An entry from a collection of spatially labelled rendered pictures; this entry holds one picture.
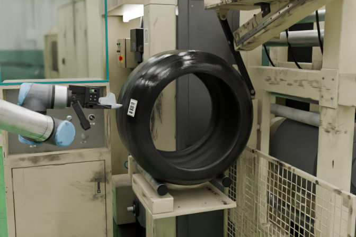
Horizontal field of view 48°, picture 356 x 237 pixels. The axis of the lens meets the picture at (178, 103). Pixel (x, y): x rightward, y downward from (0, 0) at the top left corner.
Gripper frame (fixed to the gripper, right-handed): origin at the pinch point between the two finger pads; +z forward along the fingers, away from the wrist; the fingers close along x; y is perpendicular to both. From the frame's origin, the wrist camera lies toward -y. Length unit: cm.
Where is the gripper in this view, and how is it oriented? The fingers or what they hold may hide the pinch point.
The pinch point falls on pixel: (118, 107)
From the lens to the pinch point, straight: 157.5
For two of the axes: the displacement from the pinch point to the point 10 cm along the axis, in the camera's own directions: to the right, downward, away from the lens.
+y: 1.2, -9.9, -1.0
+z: 9.4, 0.7, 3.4
